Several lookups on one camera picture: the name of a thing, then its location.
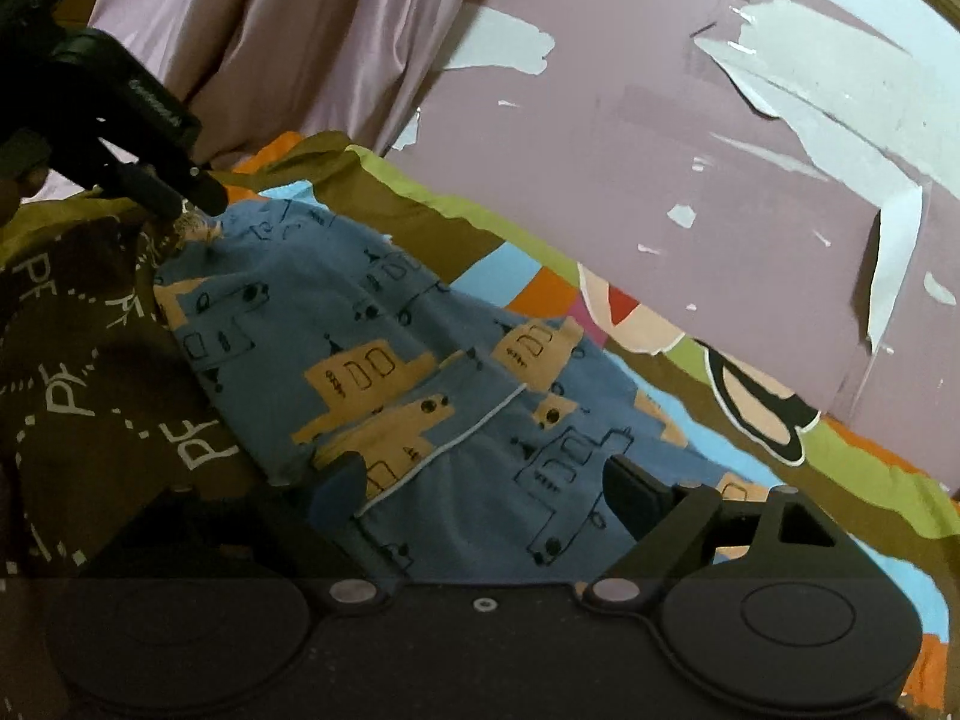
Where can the blue printed pants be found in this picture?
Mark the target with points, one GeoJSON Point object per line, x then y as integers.
{"type": "Point", "coordinates": [420, 405]}

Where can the brown printed blanket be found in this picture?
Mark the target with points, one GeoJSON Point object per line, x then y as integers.
{"type": "Point", "coordinates": [97, 405]}

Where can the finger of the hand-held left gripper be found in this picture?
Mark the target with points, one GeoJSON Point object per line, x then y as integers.
{"type": "Point", "coordinates": [169, 187]}

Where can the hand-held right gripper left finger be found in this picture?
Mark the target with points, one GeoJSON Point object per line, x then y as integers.
{"type": "Point", "coordinates": [341, 487]}

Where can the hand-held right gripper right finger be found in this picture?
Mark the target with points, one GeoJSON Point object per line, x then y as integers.
{"type": "Point", "coordinates": [630, 495]}

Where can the person's left hand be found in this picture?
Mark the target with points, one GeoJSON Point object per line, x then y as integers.
{"type": "Point", "coordinates": [19, 187]}

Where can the pink curtain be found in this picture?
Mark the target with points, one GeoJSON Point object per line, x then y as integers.
{"type": "Point", "coordinates": [300, 30]}

